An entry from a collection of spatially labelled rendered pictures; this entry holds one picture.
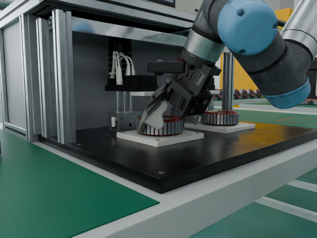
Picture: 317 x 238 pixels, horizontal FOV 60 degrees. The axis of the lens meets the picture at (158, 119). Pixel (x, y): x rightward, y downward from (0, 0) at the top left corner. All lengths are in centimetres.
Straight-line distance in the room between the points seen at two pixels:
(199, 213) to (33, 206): 21
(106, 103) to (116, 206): 55
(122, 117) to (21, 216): 44
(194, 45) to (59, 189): 34
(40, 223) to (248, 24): 35
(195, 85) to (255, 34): 18
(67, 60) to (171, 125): 27
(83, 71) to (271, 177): 56
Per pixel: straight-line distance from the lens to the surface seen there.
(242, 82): 456
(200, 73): 55
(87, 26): 67
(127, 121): 75
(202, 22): 53
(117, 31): 71
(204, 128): 78
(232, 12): 41
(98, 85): 85
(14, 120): 96
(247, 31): 41
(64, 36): 64
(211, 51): 54
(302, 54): 52
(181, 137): 61
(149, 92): 66
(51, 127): 73
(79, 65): 82
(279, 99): 52
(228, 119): 79
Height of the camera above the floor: 89
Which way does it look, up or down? 7 degrees down
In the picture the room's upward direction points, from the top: straight up
